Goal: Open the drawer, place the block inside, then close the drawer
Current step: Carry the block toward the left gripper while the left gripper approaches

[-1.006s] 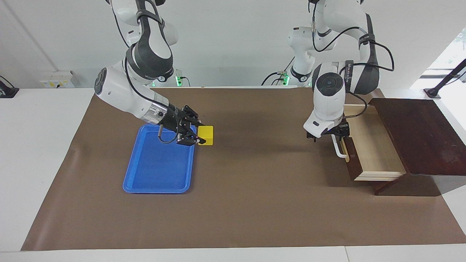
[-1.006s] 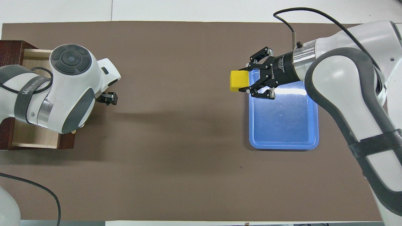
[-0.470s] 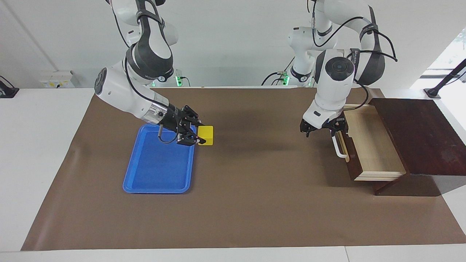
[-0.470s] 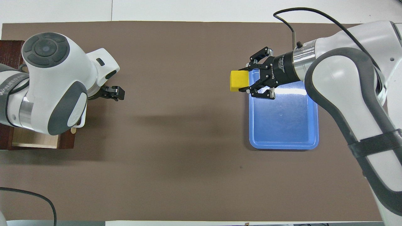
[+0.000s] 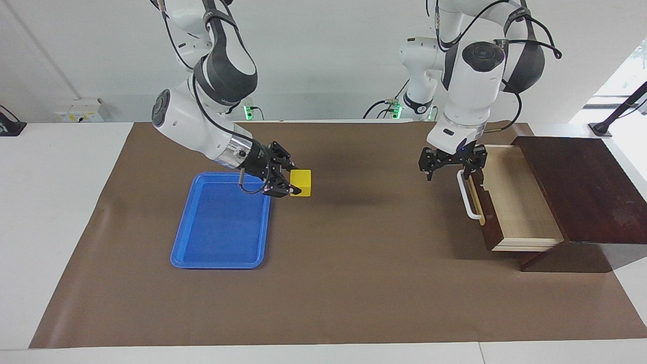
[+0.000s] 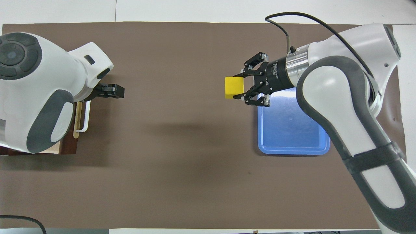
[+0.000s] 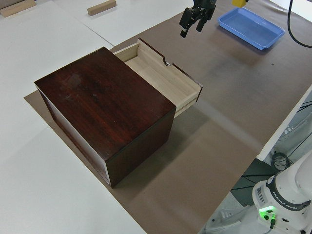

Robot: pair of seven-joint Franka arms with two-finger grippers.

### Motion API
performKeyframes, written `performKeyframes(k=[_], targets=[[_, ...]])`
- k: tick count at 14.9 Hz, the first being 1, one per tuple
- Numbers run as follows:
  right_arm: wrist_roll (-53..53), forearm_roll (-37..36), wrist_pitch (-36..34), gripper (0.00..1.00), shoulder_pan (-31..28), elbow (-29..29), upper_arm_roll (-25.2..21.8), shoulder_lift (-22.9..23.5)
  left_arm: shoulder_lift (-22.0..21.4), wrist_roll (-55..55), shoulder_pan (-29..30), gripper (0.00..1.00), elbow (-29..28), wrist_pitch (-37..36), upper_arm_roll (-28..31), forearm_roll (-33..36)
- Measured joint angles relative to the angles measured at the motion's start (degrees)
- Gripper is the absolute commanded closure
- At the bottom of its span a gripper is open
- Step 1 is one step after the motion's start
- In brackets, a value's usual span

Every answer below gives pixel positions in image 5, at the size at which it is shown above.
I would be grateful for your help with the black clamp stand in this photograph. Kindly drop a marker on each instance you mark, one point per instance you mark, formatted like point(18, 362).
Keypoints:
point(601, 129)

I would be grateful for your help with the dark wooden cabinet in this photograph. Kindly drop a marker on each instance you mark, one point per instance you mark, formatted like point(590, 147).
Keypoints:
point(591, 192)

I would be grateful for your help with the brown paper table mat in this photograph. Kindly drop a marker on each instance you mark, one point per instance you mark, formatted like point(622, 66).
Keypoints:
point(354, 283)

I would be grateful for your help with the blue plastic tray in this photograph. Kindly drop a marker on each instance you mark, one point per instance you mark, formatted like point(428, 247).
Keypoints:
point(217, 232)

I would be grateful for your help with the dark wooden drawer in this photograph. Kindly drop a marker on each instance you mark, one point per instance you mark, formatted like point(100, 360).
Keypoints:
point(515, 202)

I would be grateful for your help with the white wall socket box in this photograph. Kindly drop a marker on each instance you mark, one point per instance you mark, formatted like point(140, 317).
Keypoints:
point(81, 111)

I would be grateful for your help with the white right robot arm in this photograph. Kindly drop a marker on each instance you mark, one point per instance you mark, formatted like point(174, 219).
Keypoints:
point(187, 126)

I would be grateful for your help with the yellow cube block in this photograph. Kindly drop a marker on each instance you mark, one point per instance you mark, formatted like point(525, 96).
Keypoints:
point(302, 183)

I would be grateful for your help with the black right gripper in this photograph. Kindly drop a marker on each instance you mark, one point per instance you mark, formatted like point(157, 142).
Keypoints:
point(260, 162)

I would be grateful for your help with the black tabletop device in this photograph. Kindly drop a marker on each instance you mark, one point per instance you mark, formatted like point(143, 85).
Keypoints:
point(10, 127)

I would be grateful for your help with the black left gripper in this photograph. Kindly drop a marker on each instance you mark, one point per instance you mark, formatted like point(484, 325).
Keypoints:
point(455, 156)

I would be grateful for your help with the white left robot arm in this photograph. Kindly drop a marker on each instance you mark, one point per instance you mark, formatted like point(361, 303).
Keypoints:
point(470, 76)

